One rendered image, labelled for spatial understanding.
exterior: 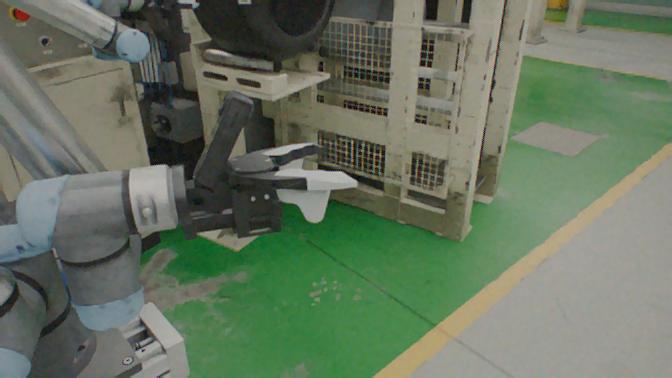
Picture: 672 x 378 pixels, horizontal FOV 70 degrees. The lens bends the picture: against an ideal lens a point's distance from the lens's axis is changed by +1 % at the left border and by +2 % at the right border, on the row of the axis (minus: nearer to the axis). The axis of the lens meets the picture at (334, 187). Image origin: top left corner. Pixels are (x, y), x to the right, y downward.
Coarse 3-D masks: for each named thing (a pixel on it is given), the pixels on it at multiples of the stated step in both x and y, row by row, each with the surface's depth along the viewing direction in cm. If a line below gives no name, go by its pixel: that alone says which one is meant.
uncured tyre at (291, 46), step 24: (216, 0) 152; (264, 0) 152; (288, 0) 199; (312, 0) 194; (216, 24) 160; (240, 24) 154; (264, 24) 156; (288, 24) 197; (312, 24) 181; (240, 48) 168; (264, 48) 163; (288, 48) 169
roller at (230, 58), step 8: (208, 56) 181; (216, 56) 179; (224, 56) 177; (232, 56) 175; (240, 56) 173; (248, 56) 172; (256, 56) 171; (232, 64) 176; (240, 64) 174; (248, 64) 172; (256, 64) 169; (264, 64) 168; (272, 64) 166; (280, 64) 168
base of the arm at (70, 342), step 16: (64, 320) 72; (80, 320) 76; (48, 336) 69; (64, 336) 72; (80, 336) 75; (48, 352) 70; (64, 352) 71; (80, 352) 74; (32, 368) 69; (48, 368) 70; (64, 368) 71; (80, 368) 74
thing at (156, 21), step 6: (150, 6) 130; (156, 6) 132; (144, 12) 133; (150, 12) 132; (156, 12) 132; (150, 18) 134; (156, 18) 133; (162, 18) 134; (150, 24) 136; (156, 24) 134; (162, 24) 135; (156, 30) 136; (162, 30) 135; (168, 30) 137; (156, 36) 138; (162, 36) 137; (168, 36) 137
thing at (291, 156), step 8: (304, 144) 65; (312, 144) 65; (264, 152) 62; (272, 152) 62; (280, 152) 62; (288, 152) 62; (296, 152) 63; (304, 152) 65; (312, 152) 65; (280, 160) 61; (288, 160) 62; (296, 160) 65; (280, 168) 63; (288, 168) 64; (296, 168) 65
